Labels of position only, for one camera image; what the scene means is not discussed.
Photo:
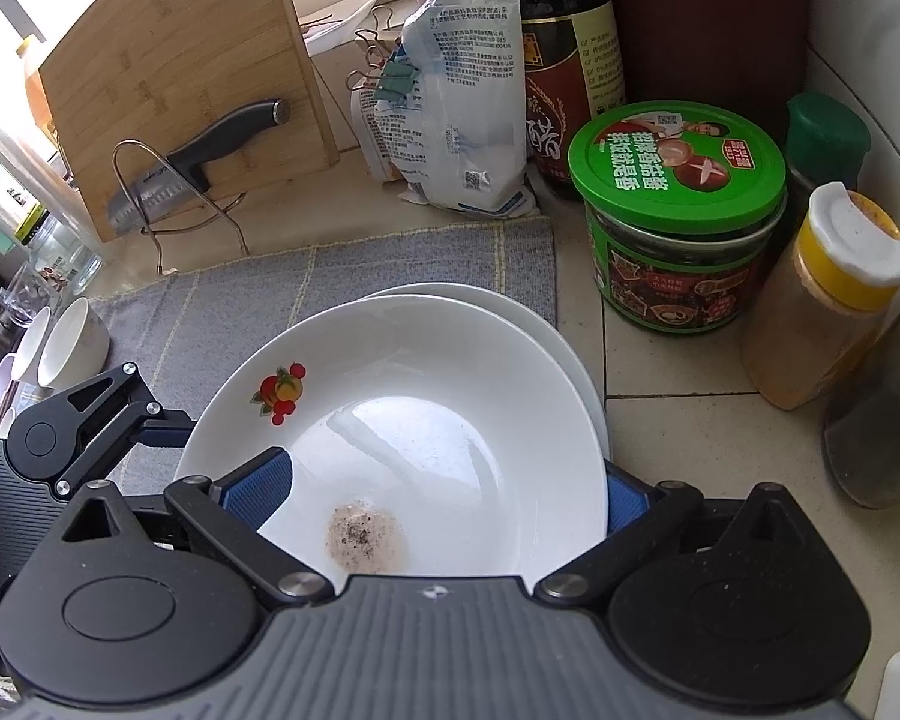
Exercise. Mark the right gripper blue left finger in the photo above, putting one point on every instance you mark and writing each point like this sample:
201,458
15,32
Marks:
222,518

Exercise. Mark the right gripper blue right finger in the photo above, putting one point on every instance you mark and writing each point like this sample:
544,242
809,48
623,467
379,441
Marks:
643,522

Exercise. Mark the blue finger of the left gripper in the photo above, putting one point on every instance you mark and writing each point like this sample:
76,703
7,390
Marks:
81,433

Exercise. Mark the white ceramic bowl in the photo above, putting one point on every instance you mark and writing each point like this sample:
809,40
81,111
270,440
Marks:
76,349
27,360

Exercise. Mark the white plate with fruit print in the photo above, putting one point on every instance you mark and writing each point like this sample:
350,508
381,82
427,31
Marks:
427,437

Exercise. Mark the grey checked dish mat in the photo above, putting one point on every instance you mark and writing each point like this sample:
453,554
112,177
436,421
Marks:
189,333

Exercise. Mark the yellow cap spice shaker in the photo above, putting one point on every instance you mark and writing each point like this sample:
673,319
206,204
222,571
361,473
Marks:
824,302

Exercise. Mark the green lid mushroom sauce jar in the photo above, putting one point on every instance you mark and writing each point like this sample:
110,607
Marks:
681,200

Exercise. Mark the green cap spice bottle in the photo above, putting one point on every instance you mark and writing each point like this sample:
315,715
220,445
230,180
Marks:
826,142

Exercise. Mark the bamboo cutting board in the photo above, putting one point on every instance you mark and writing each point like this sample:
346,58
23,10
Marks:
131,77

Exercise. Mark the orange white clipped bag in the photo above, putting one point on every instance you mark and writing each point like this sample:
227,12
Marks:
362,83

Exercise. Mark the dark soy sauce bottle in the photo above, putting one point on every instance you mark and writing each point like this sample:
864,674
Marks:
573,72

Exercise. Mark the white blue salt bag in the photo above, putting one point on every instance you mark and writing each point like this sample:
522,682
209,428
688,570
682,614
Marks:
451,108

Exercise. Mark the metal wire board rack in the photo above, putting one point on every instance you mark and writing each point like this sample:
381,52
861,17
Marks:
161,191

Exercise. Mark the black handled kitchen knife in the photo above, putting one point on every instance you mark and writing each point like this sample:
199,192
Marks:
217,141

